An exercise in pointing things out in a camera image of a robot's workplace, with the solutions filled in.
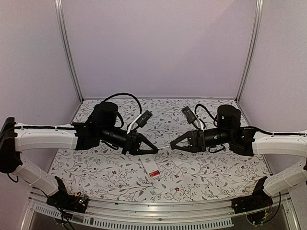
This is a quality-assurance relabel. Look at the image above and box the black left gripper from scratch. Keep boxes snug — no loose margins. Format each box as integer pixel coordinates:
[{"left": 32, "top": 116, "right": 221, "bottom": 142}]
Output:
[{"left": 99, "top": 126, "right": 158, "bottom": 156}]

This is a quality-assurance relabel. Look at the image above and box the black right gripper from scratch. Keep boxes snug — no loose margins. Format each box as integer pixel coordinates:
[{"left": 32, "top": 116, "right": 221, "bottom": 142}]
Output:
[{"left": 170, "top": 127, "right": 233, "bottom": 154}]

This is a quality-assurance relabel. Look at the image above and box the white remote control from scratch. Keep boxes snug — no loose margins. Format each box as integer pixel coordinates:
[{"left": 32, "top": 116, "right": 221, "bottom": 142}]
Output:
[{"left": 140, "top": 155, "right": 161, "bottom": 177}]

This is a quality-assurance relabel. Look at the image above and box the white battery compartment cover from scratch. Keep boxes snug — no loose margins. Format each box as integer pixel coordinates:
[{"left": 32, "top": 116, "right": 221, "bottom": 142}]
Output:
[{"left": 172, "top": 158, "right": 185, "bottom": 167}]

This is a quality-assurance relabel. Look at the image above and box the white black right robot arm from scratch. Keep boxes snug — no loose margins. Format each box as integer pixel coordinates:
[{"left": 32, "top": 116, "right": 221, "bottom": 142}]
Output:
[{"left": 170, "top": 104, "right": 307, "bottom": 209}]

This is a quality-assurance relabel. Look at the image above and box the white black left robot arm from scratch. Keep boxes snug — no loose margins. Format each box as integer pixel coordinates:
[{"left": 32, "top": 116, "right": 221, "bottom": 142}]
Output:
[{"left": 0, "top": 102, "right": 158, "bottom": 208}]

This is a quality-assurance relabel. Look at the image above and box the floral patterned table mat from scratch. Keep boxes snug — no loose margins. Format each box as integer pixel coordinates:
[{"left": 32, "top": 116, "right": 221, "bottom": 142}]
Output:
[{"left": 48, "top": 99, "right": 269, "bottom": 202}]

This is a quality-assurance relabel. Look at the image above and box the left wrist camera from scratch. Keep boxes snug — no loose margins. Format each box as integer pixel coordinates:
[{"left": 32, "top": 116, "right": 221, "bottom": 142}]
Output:
[{"left": 127, "top": 110, "right": 153, "bottom": 133}]

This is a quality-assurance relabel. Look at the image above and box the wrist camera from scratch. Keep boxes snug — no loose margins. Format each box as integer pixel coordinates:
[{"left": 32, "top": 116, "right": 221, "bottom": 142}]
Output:
[
  {"left": 127, "top": 110, "right": 153, "bottom": 133},
  {"left": 181, "top": 106, "right": 204, "bottom": 131}
]

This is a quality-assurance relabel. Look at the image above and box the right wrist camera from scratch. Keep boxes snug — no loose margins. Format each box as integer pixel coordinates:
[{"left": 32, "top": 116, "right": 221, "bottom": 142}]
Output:
[{"left": 181, "top": 106, "right": 204, "bottom": 131}]

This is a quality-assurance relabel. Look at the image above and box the aluminium front rail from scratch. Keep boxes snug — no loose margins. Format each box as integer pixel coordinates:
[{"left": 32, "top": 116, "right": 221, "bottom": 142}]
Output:
[{"left": 21, "top": 189, "right": 302, "bottom": 230}]

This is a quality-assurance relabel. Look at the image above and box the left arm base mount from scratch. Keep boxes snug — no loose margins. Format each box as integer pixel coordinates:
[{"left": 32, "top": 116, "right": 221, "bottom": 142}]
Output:
[{"left": 47, "top": 190, "right": 88, "bottom": 213}]

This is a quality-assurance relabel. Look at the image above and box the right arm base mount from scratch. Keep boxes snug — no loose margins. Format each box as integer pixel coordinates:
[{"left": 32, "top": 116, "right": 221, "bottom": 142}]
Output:
[{"left": 231, "top": 192, "right": 273, "bottom": 225}]

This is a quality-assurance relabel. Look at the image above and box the left aluminium frame post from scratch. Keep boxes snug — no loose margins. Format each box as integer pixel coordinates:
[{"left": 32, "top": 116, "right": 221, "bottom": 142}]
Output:
[{"left": 54, "top": 0, "right": 83, "bottom": 103}]

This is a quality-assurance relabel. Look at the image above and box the aluminium frame post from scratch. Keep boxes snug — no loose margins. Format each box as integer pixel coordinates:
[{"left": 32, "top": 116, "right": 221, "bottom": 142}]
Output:
[
  {"left": 54, "top": 0, "right": 83, "bottom": 103},
  {"left": 235, "top": 0, "right": 263, "bottom": 104}
]

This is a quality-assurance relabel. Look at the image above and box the right aluminium frame post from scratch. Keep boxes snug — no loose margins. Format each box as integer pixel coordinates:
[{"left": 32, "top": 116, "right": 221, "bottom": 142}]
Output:
[{"left": 235, "top": 0, "right": 263, "bottom": 104}]

